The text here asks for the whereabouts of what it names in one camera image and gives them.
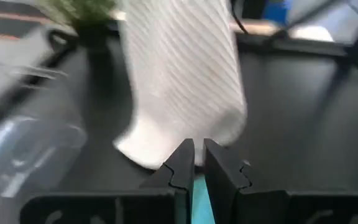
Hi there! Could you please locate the white microfiber towel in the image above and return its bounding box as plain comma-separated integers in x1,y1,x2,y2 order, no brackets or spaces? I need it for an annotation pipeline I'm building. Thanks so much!
112,0,249,171

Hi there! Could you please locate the green potted plant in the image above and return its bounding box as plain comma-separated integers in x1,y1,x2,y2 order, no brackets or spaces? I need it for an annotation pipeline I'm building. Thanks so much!
37,0,119,51

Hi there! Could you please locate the black table frame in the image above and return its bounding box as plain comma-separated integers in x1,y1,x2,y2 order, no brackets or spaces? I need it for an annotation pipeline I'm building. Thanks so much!
234,0,358,125

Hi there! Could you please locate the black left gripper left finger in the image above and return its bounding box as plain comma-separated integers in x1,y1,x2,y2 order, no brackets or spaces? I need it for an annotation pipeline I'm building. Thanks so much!
19,138,196,224

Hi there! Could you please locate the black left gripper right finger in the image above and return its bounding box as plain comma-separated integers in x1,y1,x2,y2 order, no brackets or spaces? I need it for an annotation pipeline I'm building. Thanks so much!
203,138,358,224

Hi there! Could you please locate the clear plastic bin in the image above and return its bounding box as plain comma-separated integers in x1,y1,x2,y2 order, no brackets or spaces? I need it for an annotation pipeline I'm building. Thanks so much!
0,114,89,200

